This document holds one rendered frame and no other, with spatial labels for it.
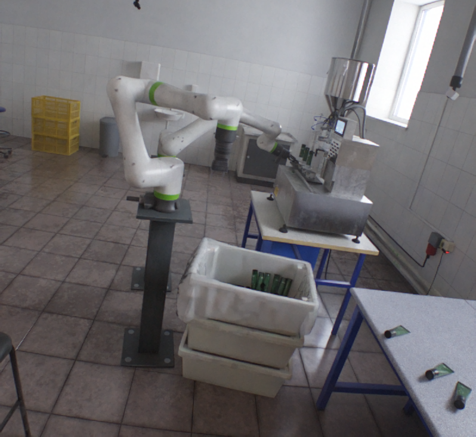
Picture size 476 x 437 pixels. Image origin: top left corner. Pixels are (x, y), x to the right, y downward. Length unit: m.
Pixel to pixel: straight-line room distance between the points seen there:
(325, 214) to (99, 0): 4.99
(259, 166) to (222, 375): 3.78
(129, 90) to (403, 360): 1.55
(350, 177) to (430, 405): 1.29
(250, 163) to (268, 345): 3.77
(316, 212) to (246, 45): 4.09
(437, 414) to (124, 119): 1.57
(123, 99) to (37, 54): 4.90
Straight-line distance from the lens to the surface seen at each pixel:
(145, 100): 1.72
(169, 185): 1.61
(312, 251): 3.03
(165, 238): 1.73
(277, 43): 5.86
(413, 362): 1.50
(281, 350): 1.87
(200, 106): 1.40
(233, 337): 1.83
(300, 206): 2.07
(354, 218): 2.20
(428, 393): 1.41
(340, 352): 1.91
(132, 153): 1.53
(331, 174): 2.15
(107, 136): 5.71
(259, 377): 2.00
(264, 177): 5.39
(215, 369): 2.00
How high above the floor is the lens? 1.59
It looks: 19 degrees down
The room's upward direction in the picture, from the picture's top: 11 degrees clockwise
